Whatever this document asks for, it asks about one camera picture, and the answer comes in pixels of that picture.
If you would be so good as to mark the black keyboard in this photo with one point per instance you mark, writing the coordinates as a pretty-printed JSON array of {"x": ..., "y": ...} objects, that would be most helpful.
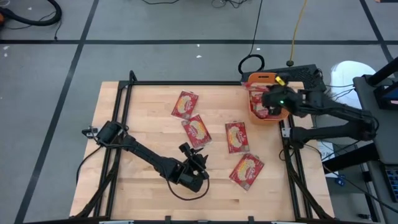
[{"x": 392, "y": 183}]

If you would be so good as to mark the small blue tag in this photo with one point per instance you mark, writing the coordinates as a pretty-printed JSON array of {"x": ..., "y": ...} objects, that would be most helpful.
[{"x": 340, "y": 180}]

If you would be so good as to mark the red popcorn bag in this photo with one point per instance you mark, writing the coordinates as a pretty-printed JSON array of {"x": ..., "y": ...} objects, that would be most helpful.
[
  {"x": 185, "y": 105},
  {"x": 246, "y": 171},
  {"x": 253, "y": 88},
  {"x": 237, "y": 138},
  {"x": 259, "y": 111},
  {"x": 196, "y": 132}
]

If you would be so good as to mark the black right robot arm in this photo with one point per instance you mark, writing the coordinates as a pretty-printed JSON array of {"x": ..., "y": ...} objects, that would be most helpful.
[{"x": 335, "y": 109}]

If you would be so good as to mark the orange plastic basket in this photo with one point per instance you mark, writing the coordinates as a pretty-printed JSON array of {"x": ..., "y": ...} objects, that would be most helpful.
[{"x": 267, "y": 122}]

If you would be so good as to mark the grey side desk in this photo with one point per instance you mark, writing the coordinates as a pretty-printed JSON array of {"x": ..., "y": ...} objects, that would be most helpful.
[{"x": 385, "y": 130}]

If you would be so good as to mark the black desk leg beam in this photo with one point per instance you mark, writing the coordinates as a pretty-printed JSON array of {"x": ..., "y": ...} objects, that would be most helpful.
[{"x": 351, "y": 158}]

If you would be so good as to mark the black desk monitor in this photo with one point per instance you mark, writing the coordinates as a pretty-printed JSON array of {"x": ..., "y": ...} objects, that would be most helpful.
[{"x": 385, "y": 99}]

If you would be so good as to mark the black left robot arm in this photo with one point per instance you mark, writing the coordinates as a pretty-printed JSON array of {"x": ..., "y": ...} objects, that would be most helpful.
[{"x": 143, "y": 152}]

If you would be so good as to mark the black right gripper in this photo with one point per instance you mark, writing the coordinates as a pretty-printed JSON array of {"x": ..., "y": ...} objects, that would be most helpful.
[{"x": 280, "y": 98}]

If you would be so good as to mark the white round bin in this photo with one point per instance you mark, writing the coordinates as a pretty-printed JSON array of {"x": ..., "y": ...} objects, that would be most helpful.
[{"x": 348, "y": 77}]

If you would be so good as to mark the black computer tower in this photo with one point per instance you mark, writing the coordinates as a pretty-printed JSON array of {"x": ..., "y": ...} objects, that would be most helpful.
[{"x": 298, "y": 72}]

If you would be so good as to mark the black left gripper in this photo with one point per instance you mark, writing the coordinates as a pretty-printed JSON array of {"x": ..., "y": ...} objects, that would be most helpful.
[{"x": 189, "y": 174}]

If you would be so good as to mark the white paper sheet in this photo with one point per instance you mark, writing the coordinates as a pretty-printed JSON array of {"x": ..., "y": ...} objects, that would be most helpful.
[{"x": 326, "y": 155}]

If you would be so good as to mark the black aluminium table frame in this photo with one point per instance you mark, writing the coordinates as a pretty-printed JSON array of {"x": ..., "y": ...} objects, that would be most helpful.
[{"x": 186, "y": 83}]

